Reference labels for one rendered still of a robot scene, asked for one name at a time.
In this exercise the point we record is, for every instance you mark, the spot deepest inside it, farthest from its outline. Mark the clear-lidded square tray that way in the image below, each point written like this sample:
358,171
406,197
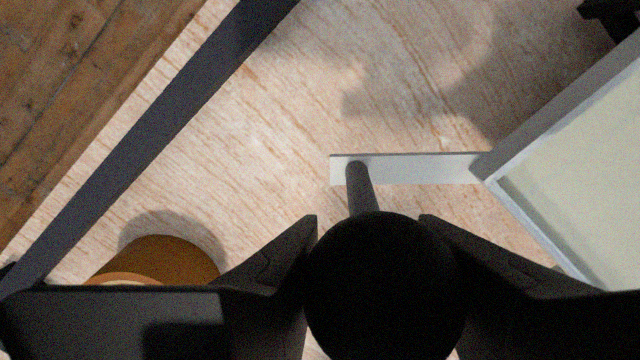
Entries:
380,285

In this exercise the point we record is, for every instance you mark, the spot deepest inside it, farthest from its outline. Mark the brown tape roll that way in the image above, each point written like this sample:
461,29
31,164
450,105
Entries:
159,260

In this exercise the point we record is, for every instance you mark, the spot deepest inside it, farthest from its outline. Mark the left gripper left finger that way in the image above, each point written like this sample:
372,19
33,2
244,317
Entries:
261,319

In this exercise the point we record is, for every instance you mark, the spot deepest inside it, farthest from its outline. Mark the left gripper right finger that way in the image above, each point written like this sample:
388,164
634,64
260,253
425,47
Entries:
521,310

